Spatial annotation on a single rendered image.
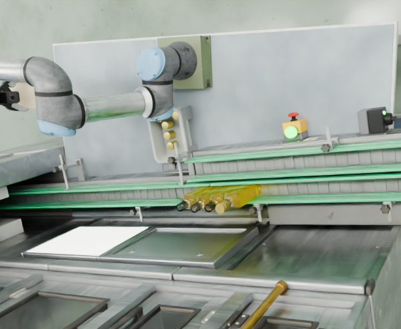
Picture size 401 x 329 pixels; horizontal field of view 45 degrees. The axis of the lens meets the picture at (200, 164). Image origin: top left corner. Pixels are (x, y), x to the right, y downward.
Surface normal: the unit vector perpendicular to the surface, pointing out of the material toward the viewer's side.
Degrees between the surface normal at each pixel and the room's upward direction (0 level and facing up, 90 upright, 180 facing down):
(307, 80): 0
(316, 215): 0
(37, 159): 90
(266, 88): 0
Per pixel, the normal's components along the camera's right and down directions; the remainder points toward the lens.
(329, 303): -0.50, 0.22
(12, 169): 0.85, -0.06
